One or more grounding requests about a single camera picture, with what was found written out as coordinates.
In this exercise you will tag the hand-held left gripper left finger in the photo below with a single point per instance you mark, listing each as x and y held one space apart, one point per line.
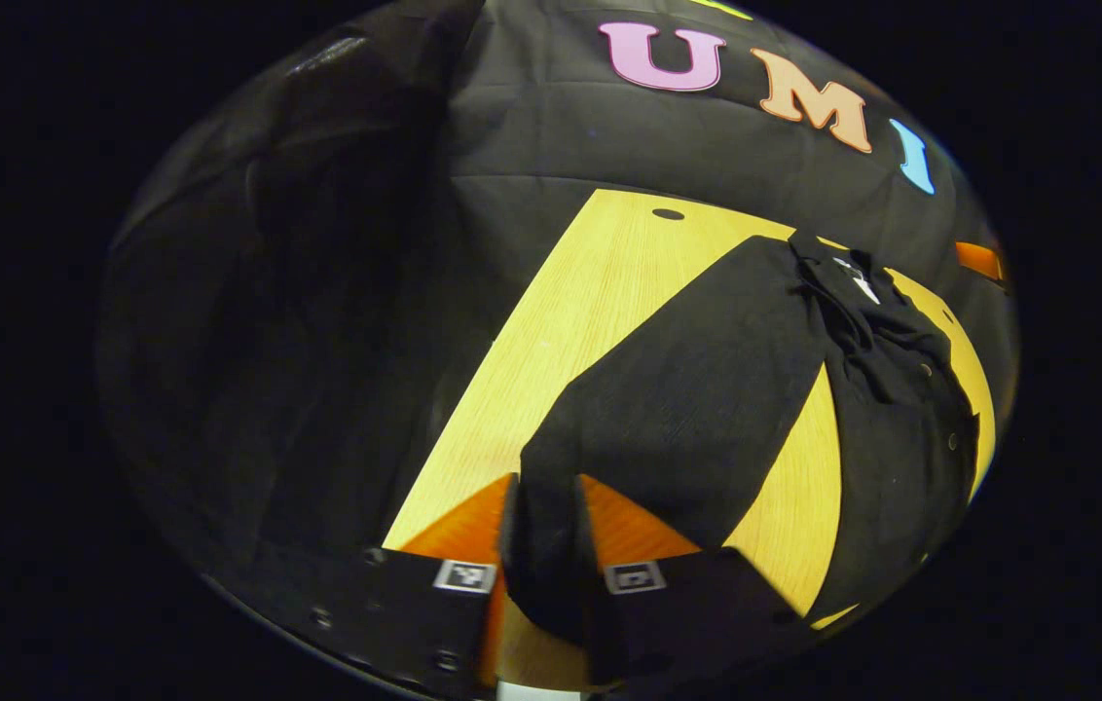
405 613

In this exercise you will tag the black buttoned coat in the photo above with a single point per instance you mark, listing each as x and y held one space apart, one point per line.
687 409

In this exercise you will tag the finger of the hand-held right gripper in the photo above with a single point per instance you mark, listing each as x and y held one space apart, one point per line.
979 261

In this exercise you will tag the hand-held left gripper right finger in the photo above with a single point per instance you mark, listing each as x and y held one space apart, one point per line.
687 613

